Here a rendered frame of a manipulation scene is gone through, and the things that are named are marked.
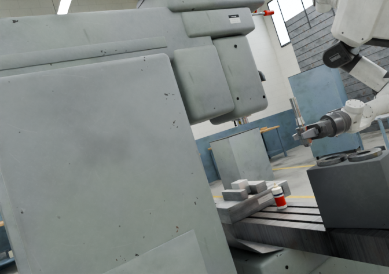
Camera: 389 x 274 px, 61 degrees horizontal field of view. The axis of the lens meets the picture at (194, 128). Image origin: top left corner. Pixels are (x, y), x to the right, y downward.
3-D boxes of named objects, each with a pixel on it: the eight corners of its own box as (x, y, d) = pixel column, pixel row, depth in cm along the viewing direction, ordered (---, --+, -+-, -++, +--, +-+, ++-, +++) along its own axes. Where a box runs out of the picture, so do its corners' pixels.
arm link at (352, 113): (342, 138, 124) (365, 130, 128) (348, 114, 119) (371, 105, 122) (321, 124, 133) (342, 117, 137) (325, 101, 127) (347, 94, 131)
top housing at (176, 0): (232, 29, 160) (221, -3, 160) (268, 2, 138) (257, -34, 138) (145, 40, 136) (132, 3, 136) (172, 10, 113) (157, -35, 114)
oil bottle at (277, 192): (282, 205, 139) (274, 181, 139) (289, 205, 136) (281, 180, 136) (275, 209, 137) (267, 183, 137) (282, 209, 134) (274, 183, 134)
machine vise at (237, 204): (270, 194, 165) (263, 173, 165) (292, 194, 152) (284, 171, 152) (213, 221, 148) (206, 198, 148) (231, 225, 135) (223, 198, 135)
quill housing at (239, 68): (242, 117, 150) (220, 50, 151) (273, 106, 132) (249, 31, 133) (208, 127, 140) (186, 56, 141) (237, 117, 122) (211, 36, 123)
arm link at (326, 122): (297, 123, 128) (321, 114, 132) (305, 146, 128) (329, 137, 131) (318, 117, 116) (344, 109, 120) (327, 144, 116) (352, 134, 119)
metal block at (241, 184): (243, 192, 152) (239, 179, 153) (251, 192, 147) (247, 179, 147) (234, 196, 150) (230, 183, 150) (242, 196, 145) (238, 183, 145)
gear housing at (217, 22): (224, 51, 154) (217, 30, 154) (257, 28, 133) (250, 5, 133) (161, 61, 137) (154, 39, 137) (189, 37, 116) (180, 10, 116)
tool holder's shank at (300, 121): (305, 125, 119) (295, 97, 119) (296, 128, 120) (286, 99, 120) (307, 125, 121) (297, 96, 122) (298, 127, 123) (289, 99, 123)
